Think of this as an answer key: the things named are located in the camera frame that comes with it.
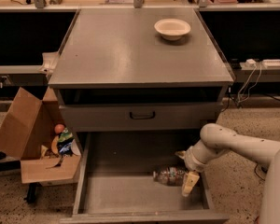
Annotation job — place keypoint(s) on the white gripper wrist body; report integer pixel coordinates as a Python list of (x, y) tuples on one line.
[(190, 160)]

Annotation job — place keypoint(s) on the clear plastic water bottle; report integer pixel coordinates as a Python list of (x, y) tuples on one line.
[(170, 176)]

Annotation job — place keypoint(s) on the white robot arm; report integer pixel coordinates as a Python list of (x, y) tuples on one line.
[(215, 140)]

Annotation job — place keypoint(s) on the grey upper drawer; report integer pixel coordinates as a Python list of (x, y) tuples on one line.
[(115, 117)]

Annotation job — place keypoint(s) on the open grey lower drawer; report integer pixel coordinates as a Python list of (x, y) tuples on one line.
[(116, 184)]

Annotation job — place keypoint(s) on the grey drawer cabinet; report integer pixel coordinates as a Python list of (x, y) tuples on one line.
[(115, 56)]

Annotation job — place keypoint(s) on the green snack bag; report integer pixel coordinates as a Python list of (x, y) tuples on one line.
[(64, 143)]

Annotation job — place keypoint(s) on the white power strip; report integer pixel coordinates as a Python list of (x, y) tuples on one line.
[(267, 63)]

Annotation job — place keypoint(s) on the orange ball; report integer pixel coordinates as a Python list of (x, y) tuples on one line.
[(59, 128)]

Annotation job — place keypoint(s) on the white paper bowl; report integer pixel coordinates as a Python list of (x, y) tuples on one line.
[(172, 29)]

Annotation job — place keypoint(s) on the brown cardboard box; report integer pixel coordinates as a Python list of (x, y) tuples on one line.
[(29, 126)]

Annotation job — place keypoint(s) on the black drawer handle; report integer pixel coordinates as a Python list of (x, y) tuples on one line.
[(142, 116)]

